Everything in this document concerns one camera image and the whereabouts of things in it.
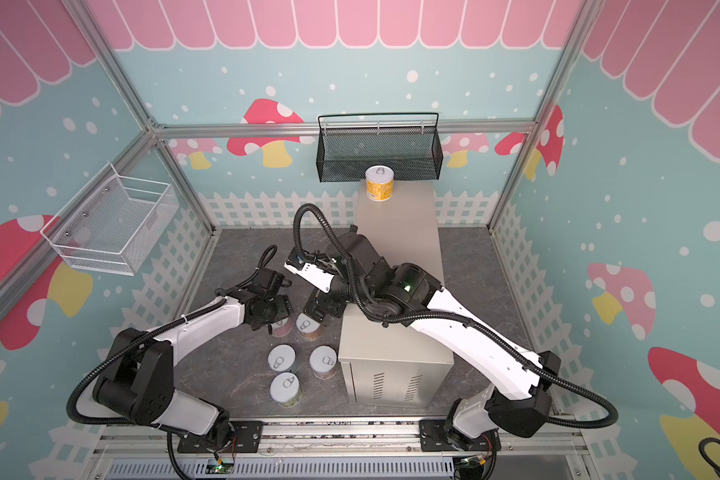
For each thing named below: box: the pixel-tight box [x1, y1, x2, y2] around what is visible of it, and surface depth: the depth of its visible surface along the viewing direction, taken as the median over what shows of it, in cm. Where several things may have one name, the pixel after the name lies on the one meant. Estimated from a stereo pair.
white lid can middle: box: [267, 343, 297, 372], surface depth 83 cm
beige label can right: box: [309, 345, 338, 380], surface depth 83 cm
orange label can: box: [296, 312, 323, 341], surface depth 90 cm
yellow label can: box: [365, 165, 395, 202], surface depth 79 cm
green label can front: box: [269, 372, 303, 409], surface depth 79 cm
